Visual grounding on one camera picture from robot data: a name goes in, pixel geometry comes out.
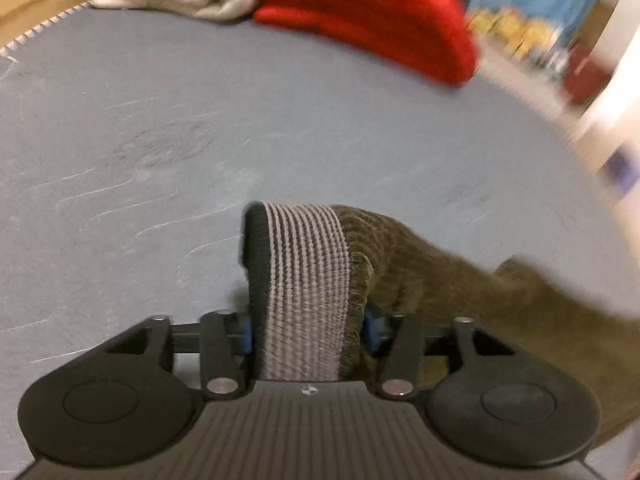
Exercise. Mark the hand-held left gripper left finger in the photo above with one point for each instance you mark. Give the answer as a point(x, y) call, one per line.
point(245, 333)

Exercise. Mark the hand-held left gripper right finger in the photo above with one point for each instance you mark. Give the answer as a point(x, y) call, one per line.
point(371, 331)

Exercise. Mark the olive sock with striped cuff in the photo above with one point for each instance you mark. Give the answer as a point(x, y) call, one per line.
point(450, 300)

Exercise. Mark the red folded cloth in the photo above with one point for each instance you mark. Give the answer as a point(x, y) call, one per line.
point(375, 10)

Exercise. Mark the yellow patterned object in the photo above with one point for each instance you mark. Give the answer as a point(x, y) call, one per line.
point(520, 30)

